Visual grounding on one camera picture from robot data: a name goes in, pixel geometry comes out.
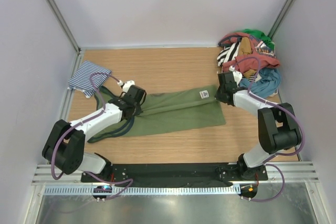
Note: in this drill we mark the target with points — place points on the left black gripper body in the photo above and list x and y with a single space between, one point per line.
137 109

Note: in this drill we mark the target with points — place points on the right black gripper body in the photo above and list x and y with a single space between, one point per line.
219 95

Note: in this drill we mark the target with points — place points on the olive green tank top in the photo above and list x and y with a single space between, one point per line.
169 112

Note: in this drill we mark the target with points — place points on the blue white striped tank top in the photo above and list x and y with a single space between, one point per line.
88 77

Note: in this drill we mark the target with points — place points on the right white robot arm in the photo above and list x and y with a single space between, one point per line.
278 129

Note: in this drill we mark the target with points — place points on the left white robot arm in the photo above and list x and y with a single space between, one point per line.
65 146

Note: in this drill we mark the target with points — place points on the black white striped garment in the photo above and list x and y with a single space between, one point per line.
231 52

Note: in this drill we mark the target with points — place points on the teal blue garment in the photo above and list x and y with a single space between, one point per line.
266 82

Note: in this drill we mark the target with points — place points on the red patterned garment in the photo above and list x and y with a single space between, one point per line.
262 56

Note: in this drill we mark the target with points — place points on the bright green garment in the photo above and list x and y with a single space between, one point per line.
258 34

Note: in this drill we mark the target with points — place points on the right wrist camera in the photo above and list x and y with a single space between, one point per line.
236 74

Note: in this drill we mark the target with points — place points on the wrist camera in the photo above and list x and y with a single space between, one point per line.
236 74
125 85

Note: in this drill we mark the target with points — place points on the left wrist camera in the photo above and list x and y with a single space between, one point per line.
125 85

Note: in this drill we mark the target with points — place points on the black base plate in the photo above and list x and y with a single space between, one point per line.
201 175

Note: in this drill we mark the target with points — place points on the slotted cable duct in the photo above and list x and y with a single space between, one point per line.
104 190

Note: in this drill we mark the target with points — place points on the right aluminium frame post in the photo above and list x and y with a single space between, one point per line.
280 17

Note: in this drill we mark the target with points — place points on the aluminium frame post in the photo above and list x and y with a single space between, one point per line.
63 24
280 17

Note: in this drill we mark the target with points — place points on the left aluminium frame post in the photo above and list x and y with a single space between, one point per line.
63 24

